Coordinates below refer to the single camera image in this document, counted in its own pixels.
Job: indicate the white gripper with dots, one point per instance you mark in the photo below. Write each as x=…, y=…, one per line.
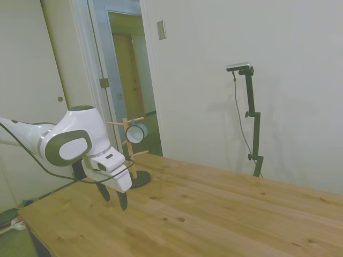
x=120, y=179

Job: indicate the blue enamel mug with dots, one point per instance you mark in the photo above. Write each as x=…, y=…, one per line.
x=134, y=134

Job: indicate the wooden mug tree black base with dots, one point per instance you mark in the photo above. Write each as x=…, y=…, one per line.
x=143, y=178

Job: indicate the dark floor rod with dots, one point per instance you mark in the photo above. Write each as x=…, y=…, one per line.
x=53, y=191

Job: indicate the small colourful floor item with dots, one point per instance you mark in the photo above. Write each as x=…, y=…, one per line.
x=28, y=202

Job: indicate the white floor item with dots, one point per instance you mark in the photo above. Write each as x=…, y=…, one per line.
x=18, y=226

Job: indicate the metal door lever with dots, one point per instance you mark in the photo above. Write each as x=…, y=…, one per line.
x=119, y=96

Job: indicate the green floor item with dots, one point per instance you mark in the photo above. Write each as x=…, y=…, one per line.
x=8, y=215

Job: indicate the brass door hinge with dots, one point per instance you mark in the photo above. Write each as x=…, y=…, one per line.
x=104, y=83

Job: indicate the wooden hallway door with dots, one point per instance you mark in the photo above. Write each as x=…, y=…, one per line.
x=126, y=80

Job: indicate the grey-blue open door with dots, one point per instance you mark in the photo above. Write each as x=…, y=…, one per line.
x=103, y=53

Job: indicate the white closet door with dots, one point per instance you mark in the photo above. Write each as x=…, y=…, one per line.
x=26, y=67

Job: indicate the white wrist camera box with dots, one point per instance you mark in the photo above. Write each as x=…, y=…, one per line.
x=112, y=160

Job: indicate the white door frame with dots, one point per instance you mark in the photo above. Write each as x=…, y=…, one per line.
x=80, y=53

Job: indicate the black camera stand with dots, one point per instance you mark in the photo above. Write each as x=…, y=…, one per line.
x=256, y=134

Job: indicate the metal wall switch plate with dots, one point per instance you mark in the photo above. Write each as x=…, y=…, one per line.
x=161, y=30

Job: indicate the grey exterior camera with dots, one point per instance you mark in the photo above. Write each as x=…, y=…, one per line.
x=239, y=66

